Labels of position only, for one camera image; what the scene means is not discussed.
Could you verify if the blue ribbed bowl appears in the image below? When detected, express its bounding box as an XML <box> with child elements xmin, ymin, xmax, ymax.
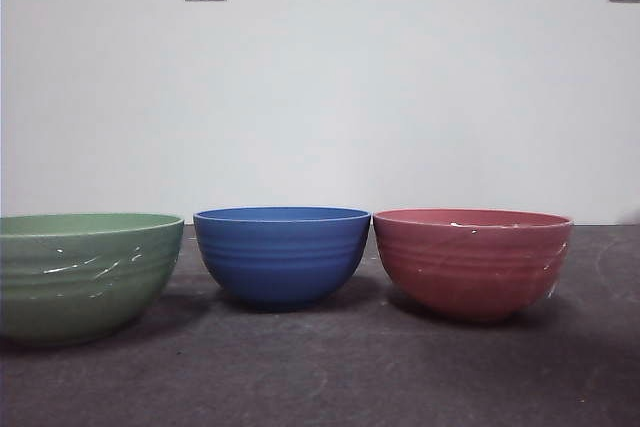
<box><xmin>192</xmin><ymin>205</ymin><xmax>373</xmax><ymax>313</ymax></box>

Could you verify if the green ribbed bowl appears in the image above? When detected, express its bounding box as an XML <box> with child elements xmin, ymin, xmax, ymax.
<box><xmin>0</xmin><ymin>212</ymin><xmax>186</xmax><ymax>348</ymax></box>

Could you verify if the red ribbed bowl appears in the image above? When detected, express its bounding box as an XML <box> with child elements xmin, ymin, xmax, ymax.
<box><xmin>372</xmin><ymin>207</ymin><xmax>575</xmax><ymax>324</ymax></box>

